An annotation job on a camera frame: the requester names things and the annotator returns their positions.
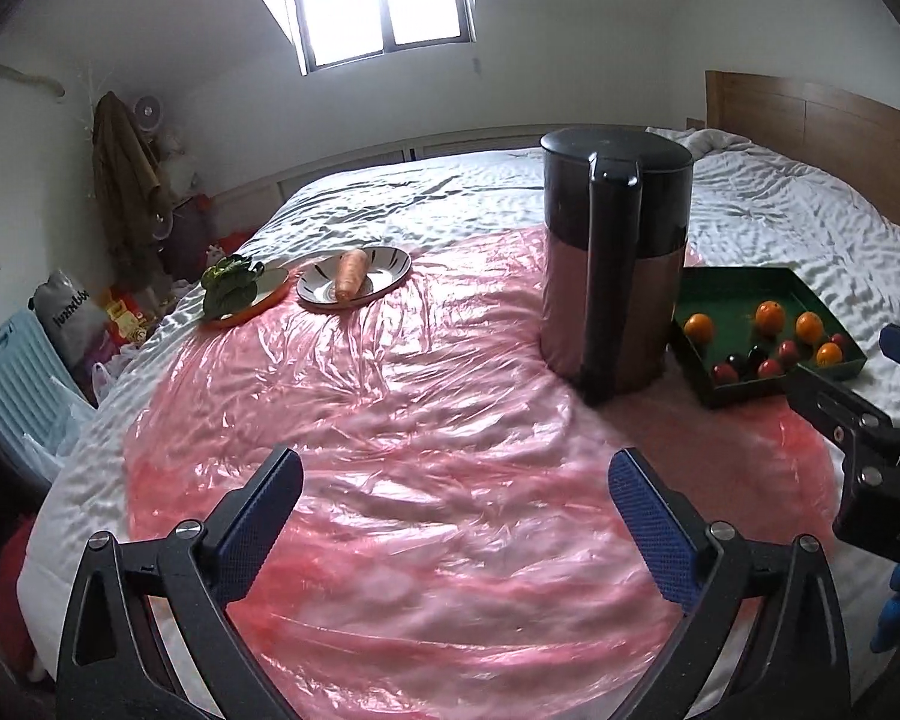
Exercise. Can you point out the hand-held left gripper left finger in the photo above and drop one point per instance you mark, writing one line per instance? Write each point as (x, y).
(255, 525)

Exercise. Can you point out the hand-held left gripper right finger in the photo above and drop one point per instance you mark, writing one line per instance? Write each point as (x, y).
(649, 532)

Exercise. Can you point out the small orange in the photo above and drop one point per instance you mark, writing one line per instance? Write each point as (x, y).
(829, 353)

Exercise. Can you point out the red apple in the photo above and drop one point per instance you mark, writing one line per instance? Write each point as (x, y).
(789, 349)
(838, 340)
(724, 373)
(770, 368)

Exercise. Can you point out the green tray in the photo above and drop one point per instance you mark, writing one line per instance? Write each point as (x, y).
(727, 300)

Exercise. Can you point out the person's right hand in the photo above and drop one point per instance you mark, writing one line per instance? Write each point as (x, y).
(896, 607)

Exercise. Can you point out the pink plastic sheet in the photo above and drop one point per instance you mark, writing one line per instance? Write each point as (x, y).
(420, 427)

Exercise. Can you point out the green leafy vegetable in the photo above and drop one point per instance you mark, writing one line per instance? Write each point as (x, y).
(225, 285)

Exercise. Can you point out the orange plate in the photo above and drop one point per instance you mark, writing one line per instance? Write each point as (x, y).
(270, 283)

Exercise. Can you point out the red cloth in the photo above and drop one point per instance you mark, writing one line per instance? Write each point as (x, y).
(15, 592)

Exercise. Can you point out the yellow boxes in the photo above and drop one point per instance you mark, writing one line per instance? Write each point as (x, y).
(120, 311)

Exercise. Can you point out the wooden headboard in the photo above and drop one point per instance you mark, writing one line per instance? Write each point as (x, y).
(795, 109)

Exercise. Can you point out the carrot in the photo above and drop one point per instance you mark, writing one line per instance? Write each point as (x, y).
(350, 274)

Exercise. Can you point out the rumpled white quilt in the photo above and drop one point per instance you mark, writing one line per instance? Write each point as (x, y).
(712, 140)

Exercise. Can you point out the grey bag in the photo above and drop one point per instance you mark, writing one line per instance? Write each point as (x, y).
(67, 315)

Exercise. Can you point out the blue plastic basket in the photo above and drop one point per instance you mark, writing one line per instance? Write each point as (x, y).
(7, 390)

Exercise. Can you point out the striped plate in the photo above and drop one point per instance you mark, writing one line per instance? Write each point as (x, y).
(382, 266)

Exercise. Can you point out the brown coat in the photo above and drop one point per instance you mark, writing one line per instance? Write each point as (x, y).
(120, 172)

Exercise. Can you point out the small white fan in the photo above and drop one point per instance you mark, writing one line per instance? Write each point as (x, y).
(150, 111)

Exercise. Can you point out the window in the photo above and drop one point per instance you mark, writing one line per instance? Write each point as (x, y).
(345, 0)

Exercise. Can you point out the white wall pipe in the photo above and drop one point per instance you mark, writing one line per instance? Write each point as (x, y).
(22, 79)

